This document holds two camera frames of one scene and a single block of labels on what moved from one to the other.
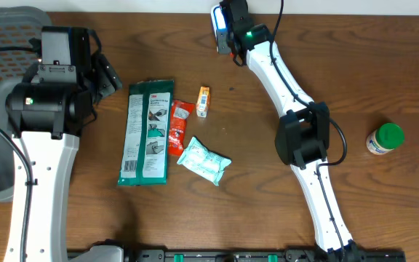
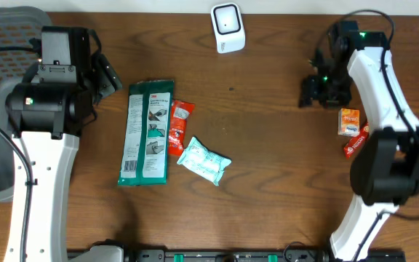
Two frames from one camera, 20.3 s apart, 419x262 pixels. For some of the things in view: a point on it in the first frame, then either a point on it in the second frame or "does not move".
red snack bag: [180, 111] does not move
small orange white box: [202, 102] to [348, 121]
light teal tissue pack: [207, 164] does not move
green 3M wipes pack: [145, 153] does not move
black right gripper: [229, 30] to [309, 89]
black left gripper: [106, 78] does not move
